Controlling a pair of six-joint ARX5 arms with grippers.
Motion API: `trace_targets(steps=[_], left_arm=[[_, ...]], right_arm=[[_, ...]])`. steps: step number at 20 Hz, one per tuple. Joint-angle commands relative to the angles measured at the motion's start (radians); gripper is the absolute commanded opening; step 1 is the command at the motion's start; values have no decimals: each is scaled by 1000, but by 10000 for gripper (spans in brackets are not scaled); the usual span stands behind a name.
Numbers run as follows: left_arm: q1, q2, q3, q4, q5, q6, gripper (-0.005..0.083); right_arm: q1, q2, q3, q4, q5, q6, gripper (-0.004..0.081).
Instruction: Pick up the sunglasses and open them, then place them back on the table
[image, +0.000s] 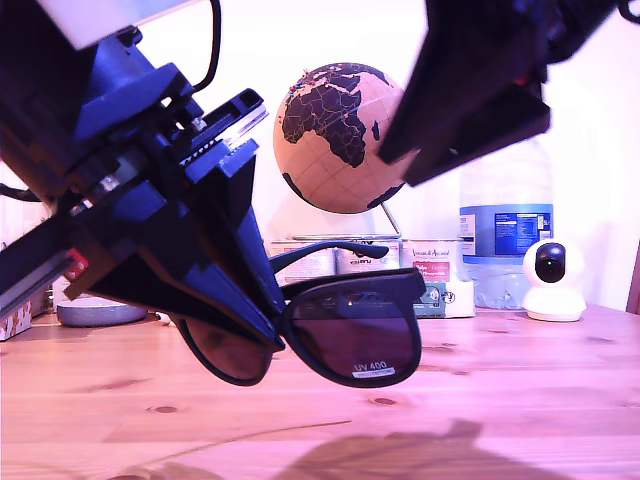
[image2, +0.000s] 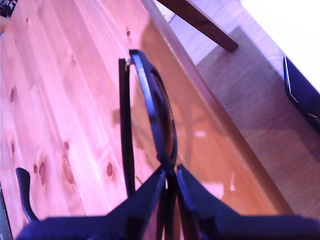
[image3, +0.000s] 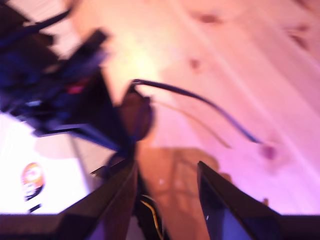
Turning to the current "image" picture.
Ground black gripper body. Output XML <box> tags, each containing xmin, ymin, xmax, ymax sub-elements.
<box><xmin>0</xmin><ymin>89</ymin><xmax>266</xmax><ymax>319</ymax></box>

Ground black sunglasses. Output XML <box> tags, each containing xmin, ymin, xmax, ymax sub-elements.
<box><xmin>177</xmin><ymin>239</ymin><xmax>427</xmax><ymax>390</ymax></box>

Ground shallow grey bowl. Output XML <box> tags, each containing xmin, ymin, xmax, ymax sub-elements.
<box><xmin>56</xmin><ymin>298</ymin><xmax>149</xmax><ymax>329</ymax></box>

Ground large clear water bottle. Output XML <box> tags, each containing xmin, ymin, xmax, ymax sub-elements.
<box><xmin>458</xmin><ymin>134</ymin><xmax>555</xmax><ymax>310</ymax></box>

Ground cork globe on metal stand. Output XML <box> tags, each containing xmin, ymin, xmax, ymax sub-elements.
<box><xmin>273</xmin><ymin>62</ymin><xmax>407</xmax><ymax>242</ymax></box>

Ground jar with red label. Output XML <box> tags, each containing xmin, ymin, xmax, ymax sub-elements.
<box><xmin>399</xmin><ymin>238</ymin><xmax>465</xmax><ymax>284</ymax></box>

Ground gingerbread print box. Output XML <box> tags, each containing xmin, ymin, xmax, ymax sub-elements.
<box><xmin>0</xmin><ymin>302</ymin><xmax>35</xmax><ymax>343</ymax></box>

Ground green and white cardboard tray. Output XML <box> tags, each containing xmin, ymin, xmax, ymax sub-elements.
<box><xmin>413</xmin><ymin>279</ymin><xmax>476</xmax><ymax>320</ymax></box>

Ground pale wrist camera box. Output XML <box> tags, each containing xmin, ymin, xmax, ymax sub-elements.
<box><xmin>37</xmin><ymin>0</ymin><xmax>204</xmax><ymax>146</ymax></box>

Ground small white round camera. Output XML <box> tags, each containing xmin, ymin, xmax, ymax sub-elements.
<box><xmin>522</xmin><ymin>238</ymin><xmax>587</xmax><ymax>323</ymax></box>

